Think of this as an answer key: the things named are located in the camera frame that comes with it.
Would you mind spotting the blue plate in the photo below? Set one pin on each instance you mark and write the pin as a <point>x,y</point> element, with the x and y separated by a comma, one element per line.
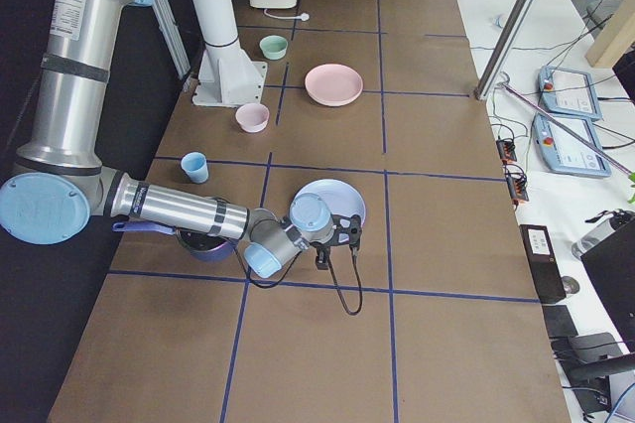
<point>340,197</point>

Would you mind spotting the pink plate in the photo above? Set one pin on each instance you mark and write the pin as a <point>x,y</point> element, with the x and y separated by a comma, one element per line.
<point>333,84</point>

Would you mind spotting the black power box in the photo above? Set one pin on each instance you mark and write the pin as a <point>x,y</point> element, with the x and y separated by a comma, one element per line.
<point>542,262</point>

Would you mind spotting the orange black connector block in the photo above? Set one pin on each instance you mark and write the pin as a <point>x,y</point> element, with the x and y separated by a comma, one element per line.
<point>507,150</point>

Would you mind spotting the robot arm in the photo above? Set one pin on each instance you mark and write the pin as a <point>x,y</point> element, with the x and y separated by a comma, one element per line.
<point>140,98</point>

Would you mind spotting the white mounting column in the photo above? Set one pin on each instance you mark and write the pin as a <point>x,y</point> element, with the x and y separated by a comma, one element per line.
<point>226,77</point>

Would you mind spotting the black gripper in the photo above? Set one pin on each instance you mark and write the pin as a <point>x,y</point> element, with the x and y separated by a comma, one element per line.
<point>317,247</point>

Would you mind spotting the near teach pendant tablet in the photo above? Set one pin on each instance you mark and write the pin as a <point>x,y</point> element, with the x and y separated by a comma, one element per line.
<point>563,154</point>

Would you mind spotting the far teach pendant tablet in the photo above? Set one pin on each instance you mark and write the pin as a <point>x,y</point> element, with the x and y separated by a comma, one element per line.
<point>569,92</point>

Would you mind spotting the dark blue saucepan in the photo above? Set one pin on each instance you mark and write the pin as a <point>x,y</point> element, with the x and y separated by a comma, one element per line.
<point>203,247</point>

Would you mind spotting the light blue cup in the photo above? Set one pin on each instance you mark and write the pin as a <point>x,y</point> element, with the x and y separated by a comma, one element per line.
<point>194,165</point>

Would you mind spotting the black box on desk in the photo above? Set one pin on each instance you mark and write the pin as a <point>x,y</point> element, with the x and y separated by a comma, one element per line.
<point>610,268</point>

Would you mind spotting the white grabber stick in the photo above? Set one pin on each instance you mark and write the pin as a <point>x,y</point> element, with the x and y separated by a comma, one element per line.
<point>551,118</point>

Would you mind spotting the wooden board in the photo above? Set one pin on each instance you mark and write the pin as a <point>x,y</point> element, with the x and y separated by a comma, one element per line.
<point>615,20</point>

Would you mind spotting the pink bowl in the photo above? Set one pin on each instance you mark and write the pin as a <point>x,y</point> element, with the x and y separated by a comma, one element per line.
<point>252,117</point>

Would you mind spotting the teach pendant tablet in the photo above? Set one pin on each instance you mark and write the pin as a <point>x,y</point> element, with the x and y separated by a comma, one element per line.
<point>569,92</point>
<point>563,154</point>

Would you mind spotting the green bowl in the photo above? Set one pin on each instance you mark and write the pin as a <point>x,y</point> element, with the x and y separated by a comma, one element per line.
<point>274,47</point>

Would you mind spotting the aluminium frame post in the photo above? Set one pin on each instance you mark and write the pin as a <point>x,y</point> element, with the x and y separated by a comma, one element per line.
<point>502,48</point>

